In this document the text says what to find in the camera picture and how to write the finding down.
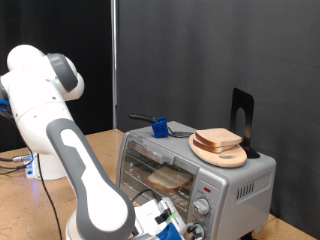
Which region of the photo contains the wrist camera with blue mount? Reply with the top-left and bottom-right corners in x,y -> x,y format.
155,196 -> 188,240

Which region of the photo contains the metal spatula with blue block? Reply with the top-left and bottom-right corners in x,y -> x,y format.
128,114 -> 195,140

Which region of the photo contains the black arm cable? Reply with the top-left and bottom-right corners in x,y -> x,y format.
6,113 -> 163,240

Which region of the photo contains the vertical metal pole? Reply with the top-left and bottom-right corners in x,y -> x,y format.
110,0 -> 119,130

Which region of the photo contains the black metal bookend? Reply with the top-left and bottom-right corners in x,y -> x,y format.
229,88 -> 261,160

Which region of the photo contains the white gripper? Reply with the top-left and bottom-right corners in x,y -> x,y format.
133,198 -> 198,240

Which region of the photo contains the wire oven rack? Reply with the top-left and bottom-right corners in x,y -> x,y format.
124,164 -> 195,214

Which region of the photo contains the silver toaster oven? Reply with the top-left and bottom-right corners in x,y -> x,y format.
116,120 -> 277,240

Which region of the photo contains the grey base cable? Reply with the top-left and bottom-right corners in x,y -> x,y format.
0,162 -> 34,175
0,154 -> 32,163

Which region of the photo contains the silver oven knob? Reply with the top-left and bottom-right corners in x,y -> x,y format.
192,198 -> 211,217
190,223 -> 206,240

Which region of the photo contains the white bread slice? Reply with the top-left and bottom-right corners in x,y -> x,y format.
147,165 -> 195,193
192,138 -> 236,154
194,127 -> 243,149

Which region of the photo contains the round wooden cutting board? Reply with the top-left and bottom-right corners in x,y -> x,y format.
188,133 -> 248,169

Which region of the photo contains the glass oven door with handle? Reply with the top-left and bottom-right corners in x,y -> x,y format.
118,133 -> 201,231

